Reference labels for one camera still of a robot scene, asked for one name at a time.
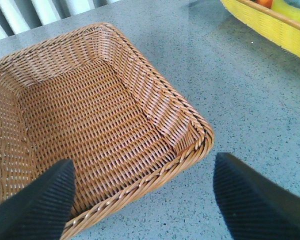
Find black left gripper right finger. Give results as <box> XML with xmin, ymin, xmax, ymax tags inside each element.
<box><xmin>213</xmin><ymin>152</ymin><xmax>300</xmax><ymax>240</ymax></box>

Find brown wicker basket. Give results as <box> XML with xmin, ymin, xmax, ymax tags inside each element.
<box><xmin>0</xmin><ymin>22</ymin><xmax>215</xmax><ymax>240</ymax></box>

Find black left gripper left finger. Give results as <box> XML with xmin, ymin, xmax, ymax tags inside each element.
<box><xmin>0</xmin><ymin>159</ymin><xmax>76</xmax><ymax>240</ymax></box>

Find yellow tape roll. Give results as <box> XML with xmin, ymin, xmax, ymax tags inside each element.
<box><xmin>271</xmin><ymin>0</ymin><xmax>300</xmax><ymax>22</ymax></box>

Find orange toy carrot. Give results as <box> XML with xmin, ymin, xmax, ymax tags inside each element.
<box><xmin>254</xmin><ymin>0</ymin><xmax>273</xmax><ymax>9</ymax></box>

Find grey pleated curtain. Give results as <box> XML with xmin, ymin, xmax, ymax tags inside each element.
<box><xmin>0</xmin><ymin>0</ymin><xmax>115</xmax><ymax>40</ymax></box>

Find yellow woven basket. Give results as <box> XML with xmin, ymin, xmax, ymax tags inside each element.
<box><xmin>221</xmin><ymin>0</ymin><xmax>300</xmax><ymax>58</ymax></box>

